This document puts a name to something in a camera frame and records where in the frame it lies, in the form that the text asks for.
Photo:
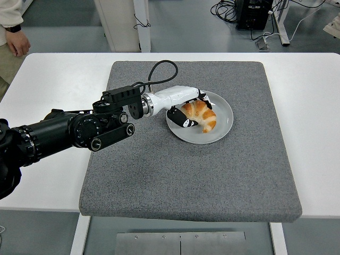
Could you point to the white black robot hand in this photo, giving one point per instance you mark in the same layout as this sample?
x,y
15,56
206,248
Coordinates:
x,y
175,95

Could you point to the golden croissant bread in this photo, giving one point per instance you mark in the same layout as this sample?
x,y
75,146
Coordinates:
x,y
204,117

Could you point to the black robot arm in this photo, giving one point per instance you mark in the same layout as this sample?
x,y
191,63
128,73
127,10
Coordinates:
x,y
53,130

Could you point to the round grey plate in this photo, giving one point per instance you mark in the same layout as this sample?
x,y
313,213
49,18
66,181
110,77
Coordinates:
x,y
223,119

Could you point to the grey felt mat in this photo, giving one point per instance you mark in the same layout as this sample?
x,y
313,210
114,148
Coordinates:
x,y
186,172

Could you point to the black computer case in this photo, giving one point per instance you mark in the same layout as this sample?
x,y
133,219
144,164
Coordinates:
x,y
252,16

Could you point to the white desk leg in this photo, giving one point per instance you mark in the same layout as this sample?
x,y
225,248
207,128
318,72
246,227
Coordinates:
x,y
282,29

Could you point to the person's hand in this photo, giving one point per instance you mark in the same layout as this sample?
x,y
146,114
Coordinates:
x,y
18,43

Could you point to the white table leg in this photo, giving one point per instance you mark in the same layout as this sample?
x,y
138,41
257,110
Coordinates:
x,y
279,239
79,236

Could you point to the black wrist watch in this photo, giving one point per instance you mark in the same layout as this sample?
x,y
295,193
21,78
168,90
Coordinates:
x,y
13,28

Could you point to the person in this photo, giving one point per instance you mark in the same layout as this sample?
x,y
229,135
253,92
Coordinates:
x,y
8,10

